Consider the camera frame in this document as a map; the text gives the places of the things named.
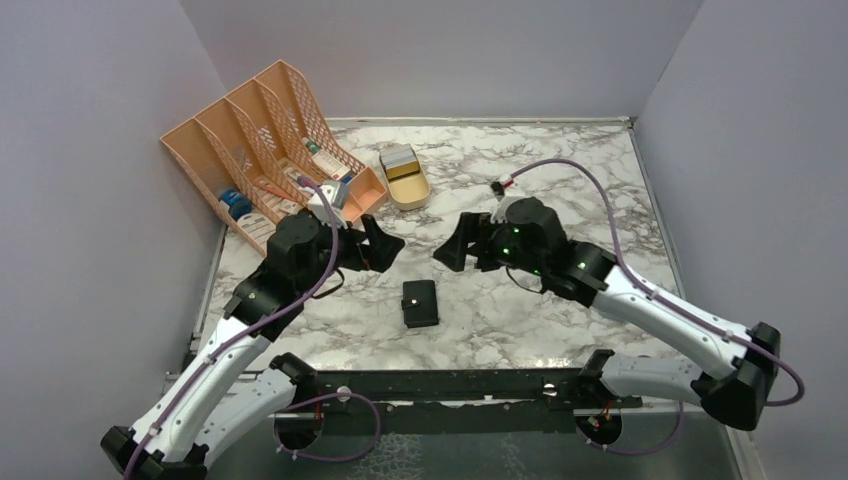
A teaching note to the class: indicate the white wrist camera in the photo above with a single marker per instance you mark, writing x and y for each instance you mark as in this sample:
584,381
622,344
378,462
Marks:
329,208
506,194

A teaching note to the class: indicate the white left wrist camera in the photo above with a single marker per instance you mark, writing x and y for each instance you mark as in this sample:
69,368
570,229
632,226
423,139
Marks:
329,208

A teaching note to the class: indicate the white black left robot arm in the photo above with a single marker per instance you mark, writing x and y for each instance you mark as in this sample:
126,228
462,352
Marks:
183,434

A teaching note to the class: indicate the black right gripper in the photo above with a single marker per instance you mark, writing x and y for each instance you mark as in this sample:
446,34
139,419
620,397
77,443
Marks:
474,226

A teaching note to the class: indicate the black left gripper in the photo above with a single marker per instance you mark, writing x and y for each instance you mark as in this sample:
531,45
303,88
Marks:
381,250

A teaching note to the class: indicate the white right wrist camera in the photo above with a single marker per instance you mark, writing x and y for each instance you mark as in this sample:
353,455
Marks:
506,194

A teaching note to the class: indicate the orange plastic desk organizer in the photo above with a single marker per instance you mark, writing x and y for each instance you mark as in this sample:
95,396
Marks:
254,132

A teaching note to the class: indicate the black mounting base rail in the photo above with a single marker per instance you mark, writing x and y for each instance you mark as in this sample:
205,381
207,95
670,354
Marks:
431,402

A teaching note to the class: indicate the white glue stick box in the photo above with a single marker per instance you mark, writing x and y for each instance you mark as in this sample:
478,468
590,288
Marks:
334,168

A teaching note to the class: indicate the orange pen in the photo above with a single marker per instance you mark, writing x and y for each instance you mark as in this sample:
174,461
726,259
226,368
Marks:
273,190

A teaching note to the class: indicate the beige card tray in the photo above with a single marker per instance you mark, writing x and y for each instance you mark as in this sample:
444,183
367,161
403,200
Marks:
411,192

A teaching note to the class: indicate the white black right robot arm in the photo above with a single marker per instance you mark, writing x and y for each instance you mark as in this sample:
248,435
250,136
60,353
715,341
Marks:
728,369

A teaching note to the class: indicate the black leather card holder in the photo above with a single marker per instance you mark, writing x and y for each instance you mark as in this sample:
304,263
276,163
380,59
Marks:
419,304

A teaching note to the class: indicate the white label card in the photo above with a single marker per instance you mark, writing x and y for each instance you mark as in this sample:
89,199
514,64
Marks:
257,230

